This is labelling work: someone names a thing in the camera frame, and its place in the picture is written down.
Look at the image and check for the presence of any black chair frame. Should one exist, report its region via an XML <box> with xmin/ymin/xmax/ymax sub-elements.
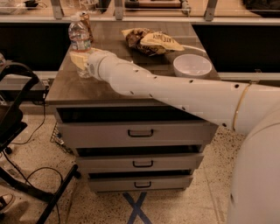
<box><xmin>0</xmin><ymin>60</ymin><xmax>81</xmax><ymax>224</ymax></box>

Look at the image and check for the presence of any top grey drawer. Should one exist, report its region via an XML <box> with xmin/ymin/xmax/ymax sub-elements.
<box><xmin>58</xmin><ymin>120</ymin><xmax>218</xmax><ymax>149</ymax></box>

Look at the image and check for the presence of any middle grey drawer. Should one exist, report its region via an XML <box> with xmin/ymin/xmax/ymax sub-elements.
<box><xmin>76</xmin><ymin>153</ymin><xmax>203</xmax><ymax>173</ymax></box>

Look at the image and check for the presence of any grey drawer cabinet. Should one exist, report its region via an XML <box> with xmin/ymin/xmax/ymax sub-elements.
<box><xmin>45</xmin><ymin>20</ymin><xmax>230</xmax><ymax>194</ymax></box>

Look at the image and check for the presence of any copper soda can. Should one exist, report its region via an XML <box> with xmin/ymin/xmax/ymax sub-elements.
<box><xmin>80</xmin><ymin>11</ymin><xmax>94</xmax><ymax>43</ymax></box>

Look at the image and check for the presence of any white ceramic bowl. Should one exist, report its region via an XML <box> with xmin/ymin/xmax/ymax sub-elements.
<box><xmin>173</xmin><ymin>54</ymin><xmax>213</xmax><ymax>79</ymax></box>

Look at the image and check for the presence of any grey drawer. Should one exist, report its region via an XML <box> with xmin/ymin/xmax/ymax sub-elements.
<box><xmin>76</xmin><ymin>153</ymin><xmax>203</xmax><ymax>173</ymax></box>
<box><xmin>58</xmin><ymin>120</ymin><xmax>218</xmax><ymax>149</ymax></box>
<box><xmin>88</xmin><ymin>175</ymin><xmax>193</xmax><ymax>193</ymax></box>

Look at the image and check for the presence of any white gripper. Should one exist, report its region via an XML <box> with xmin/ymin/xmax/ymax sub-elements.
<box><xmin>70</xmin><ymin>48</ymin><xmax>119</xmax><ymax>81</ymax></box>

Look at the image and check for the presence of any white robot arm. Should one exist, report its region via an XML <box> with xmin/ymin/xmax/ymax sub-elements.
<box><xmin>70</xmin><ymin>49</ymin><xmax>280</xmax><ymax>224</ymax></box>

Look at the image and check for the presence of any shoe with white sole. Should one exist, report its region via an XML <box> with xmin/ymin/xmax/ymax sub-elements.
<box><xmin>0</xmin><ymin>193</ymin><xmax>15</xmax><ymax>214</ymax></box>

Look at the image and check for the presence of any yellow brown chip bag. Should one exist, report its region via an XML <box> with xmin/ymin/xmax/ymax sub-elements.
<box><xmin>122</xmin><ymin>28</ymin><xmax>184</xmax><ymax>56</ymax></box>

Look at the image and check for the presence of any clear plastic water bottle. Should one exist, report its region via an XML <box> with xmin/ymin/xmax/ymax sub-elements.
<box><xmin>68</xmin><ymin>14</ymin><xmax>91</xmax><ymax>79</ymax></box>

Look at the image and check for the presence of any bottom grey drawer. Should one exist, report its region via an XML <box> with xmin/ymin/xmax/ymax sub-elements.
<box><xmin>88</xmin><ymin>175</ymin><xmax>193</xmax><ymax>193</ymax></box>

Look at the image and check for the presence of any wire basket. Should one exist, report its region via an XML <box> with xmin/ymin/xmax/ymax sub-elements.
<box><xmin>50</xmin><ymin>124</ymin><xmax>73</xmax><ymax>155</ymax></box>

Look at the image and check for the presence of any black floor cable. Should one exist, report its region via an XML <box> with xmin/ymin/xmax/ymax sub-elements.
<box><xmin>2</xmin><ymin>93</ymin><xmax>65</xmax><ymax>224</ymax></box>

